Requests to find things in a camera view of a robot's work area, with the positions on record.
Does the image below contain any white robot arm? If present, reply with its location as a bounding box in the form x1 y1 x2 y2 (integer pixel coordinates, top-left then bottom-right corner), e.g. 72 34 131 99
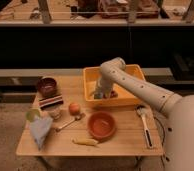
96 57 194 171

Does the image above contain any orange peach fruit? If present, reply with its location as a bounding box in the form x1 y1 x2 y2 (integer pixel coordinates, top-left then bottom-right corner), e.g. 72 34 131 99
68 103 81 116

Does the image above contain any small white cup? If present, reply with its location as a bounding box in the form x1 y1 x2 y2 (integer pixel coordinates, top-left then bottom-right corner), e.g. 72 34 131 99
48 108 61 120

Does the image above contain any dark grape bunch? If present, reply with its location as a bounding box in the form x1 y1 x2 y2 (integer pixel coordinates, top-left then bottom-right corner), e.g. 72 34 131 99
110 90 118 98

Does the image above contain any white dish brush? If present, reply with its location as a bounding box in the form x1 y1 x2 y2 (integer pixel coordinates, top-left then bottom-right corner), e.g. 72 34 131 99
136 105 153 149

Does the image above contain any green lime slice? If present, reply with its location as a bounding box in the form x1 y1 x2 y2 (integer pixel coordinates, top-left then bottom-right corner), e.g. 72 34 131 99
26 108 40 122

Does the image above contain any metal spoon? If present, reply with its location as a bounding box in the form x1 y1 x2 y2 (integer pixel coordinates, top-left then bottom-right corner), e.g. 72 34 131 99
55 115 82 132

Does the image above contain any yellow plastic tub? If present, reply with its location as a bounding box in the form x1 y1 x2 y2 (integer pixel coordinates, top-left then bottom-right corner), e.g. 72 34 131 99
83 67 141 107

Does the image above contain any red orange bowl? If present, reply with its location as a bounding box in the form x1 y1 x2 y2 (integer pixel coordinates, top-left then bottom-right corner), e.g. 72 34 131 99
87 111 116 141

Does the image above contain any wooden folding table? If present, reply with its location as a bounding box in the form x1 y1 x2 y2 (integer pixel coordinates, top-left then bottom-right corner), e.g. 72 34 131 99
16 76 164 157

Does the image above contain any light blue cloth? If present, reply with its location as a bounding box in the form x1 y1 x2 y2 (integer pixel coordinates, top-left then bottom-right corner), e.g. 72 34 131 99
29 117 53 150

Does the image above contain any blue green sponge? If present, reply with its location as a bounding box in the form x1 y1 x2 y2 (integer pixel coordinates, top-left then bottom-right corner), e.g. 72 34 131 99
94 93 104 99

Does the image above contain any dark maroon bowl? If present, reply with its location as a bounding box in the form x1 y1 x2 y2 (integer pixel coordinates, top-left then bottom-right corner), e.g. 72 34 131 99
36 77 57 98

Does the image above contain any yellow corn cob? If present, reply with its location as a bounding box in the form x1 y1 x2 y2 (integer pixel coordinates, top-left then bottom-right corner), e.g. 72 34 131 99
72 139 99 146

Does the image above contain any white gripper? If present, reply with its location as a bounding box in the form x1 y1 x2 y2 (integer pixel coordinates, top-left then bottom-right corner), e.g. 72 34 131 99
90 77 113 99

